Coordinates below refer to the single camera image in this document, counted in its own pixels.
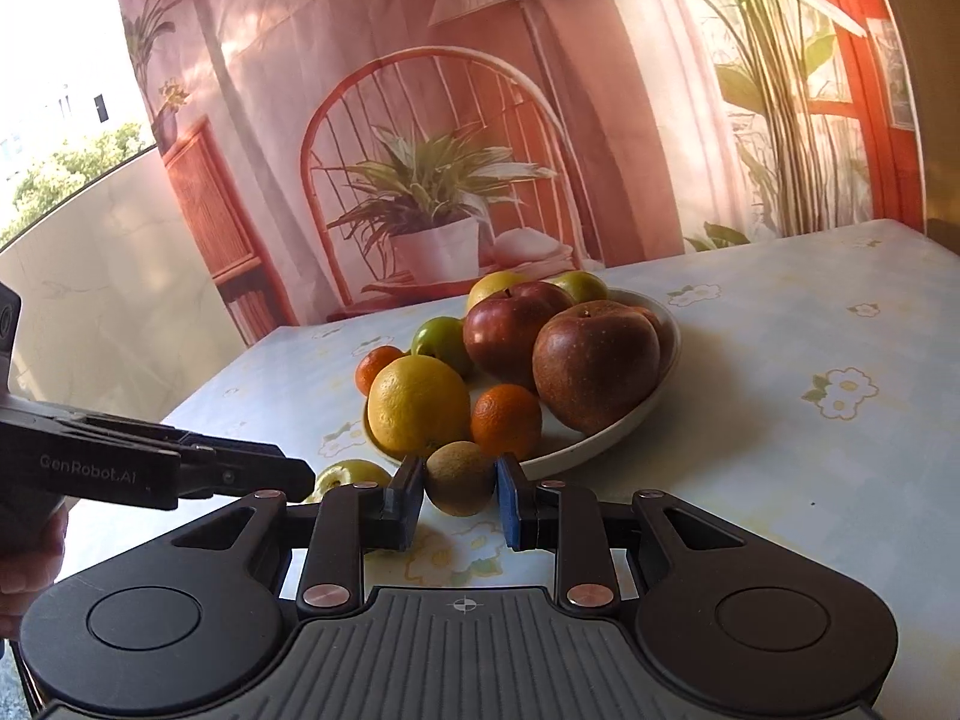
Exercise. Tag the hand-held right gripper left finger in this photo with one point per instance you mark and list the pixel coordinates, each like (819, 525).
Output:
(409, 502)

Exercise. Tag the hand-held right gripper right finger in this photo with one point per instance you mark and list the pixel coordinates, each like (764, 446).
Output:
(510, 506)

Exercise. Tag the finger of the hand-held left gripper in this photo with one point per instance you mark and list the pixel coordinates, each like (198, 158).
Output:
(255, 474)
(112, 426)

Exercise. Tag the brown kiwi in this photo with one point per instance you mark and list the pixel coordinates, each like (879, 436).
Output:
(460, 478)

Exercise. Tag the yellow-green pear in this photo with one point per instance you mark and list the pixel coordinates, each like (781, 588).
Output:
(352, 474)

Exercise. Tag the orange tangerine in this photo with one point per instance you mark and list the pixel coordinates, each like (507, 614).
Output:
(375, 369)
(506, 420)

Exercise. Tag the yellow citrus fruit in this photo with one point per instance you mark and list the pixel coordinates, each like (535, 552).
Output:
(491, 289)
(416, 405)

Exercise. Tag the cream ceramic plate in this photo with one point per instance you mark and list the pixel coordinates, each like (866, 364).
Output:
(600, 439)

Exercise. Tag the large dark red apple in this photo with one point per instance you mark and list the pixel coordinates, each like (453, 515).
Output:
(592, 367)

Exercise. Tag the person's left hand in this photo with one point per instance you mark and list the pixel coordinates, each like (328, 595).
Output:
(30, 574)

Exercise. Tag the green apple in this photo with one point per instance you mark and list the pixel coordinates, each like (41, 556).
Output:
(435, 337)

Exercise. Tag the green tree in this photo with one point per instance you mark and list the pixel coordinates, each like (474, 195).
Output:
(67, 172)

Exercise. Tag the printed backdrop cloth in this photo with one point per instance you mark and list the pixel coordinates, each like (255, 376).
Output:
(637, 127)

